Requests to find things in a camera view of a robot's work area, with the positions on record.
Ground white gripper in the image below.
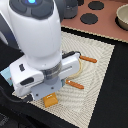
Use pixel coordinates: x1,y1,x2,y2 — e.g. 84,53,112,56
9,51,80,101

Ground orange bread loaf toy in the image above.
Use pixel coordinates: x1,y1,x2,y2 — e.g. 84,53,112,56
43,93,58,107

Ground white milk carton toy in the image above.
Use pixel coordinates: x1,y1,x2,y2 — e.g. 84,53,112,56
0,68,11,81

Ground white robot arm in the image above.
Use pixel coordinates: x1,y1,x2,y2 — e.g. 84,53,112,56
0,0,80,102

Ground beige woven placemat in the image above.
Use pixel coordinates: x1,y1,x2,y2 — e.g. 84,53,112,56
12,30,116,128

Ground round wooden plate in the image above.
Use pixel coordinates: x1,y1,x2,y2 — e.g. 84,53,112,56
68,59,83,79

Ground dark grey pot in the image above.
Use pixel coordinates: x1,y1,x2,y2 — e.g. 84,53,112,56
63,0,78,19

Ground pink toy stove top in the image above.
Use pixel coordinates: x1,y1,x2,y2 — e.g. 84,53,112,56
59,0,128,44

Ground beige bowl on stove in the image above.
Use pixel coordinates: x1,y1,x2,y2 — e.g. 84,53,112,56
116,4,128,30

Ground toy fork wooden handle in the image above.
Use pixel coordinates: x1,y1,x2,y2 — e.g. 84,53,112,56
65,80,84,89

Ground toy knife wooden handle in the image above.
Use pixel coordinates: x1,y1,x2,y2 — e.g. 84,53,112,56
80,55,97,63

